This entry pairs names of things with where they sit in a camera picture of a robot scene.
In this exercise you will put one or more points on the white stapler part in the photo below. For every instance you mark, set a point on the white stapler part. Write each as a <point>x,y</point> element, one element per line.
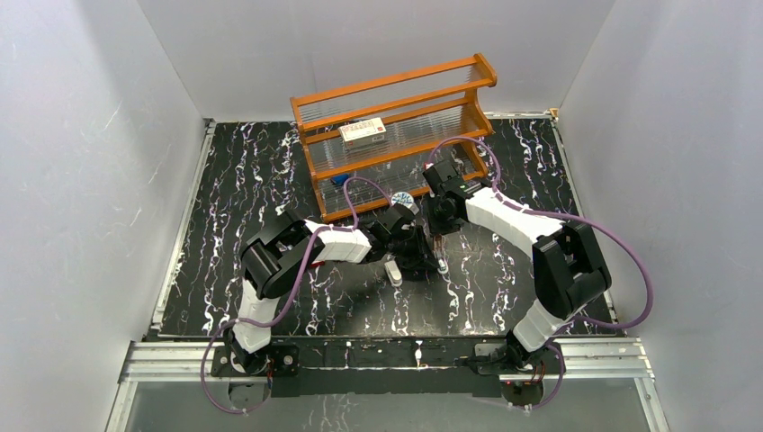
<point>393,272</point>

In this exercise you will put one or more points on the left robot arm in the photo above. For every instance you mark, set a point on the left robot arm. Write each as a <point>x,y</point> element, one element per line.
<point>276,258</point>

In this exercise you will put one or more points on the orange wooden shelf rack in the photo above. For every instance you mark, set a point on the orange wooden shelf rack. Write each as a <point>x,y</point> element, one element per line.
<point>419,109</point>

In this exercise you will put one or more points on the white red staple box on shelf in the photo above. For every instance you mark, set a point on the white red staple box on shelf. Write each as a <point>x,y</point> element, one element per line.
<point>363,133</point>

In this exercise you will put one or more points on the black base bar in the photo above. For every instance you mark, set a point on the black base bar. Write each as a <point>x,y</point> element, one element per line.
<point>476,366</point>

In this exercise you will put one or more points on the round patterned tape roll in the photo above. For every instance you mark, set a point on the round patterned tape roll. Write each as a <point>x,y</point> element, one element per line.
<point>402,198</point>

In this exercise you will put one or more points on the aluminium rail frame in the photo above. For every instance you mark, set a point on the aluminium rail frame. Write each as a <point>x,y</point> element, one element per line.
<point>586,358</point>

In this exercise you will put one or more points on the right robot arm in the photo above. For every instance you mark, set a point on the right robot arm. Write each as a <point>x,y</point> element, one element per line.
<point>569,269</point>

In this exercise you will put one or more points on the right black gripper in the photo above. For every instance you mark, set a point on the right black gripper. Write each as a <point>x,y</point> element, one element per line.
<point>435,227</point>

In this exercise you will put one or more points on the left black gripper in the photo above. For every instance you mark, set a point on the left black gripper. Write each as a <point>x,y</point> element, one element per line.
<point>414,255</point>

